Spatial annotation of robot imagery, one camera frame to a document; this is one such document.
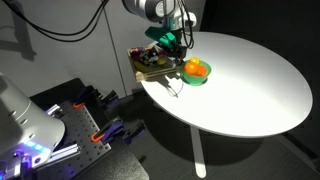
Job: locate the yellow toy banana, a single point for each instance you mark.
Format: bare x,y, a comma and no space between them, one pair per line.
142,67

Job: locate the black clamp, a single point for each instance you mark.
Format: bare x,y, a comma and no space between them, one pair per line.
110,98
135,130

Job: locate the white table leg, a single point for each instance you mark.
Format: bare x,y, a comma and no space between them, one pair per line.
198,151

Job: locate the purple clamp with orange tip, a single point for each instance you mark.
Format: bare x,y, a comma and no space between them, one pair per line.
85,96
107,131

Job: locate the purple cube with orange print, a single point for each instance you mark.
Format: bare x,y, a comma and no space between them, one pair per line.
136,52

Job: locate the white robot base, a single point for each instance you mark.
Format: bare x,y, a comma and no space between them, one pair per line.
23,126

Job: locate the orange toy block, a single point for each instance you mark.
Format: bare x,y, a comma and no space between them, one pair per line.
202,70

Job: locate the perforated metal breadboard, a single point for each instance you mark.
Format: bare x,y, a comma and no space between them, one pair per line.
80,133

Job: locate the small yellow toy lemon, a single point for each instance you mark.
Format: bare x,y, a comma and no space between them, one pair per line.
194,61

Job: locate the aluminium extrusion rail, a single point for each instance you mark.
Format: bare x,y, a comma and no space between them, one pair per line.
65,152

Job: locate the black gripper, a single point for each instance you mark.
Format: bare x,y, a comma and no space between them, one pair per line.
176,46

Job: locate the green plastic bowl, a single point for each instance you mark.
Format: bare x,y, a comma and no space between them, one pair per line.
196,79

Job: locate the teal camera mount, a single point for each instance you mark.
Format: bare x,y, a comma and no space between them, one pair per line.
160,36

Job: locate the orange toy fruit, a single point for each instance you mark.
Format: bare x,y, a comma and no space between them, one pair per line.
191,68

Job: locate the yellow toy ball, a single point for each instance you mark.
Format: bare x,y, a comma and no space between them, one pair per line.
162,60

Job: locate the black and white picture cube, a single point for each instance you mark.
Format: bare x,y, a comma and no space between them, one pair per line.
150,58

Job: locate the wooden tray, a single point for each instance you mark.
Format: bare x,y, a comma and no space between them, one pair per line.
153,72

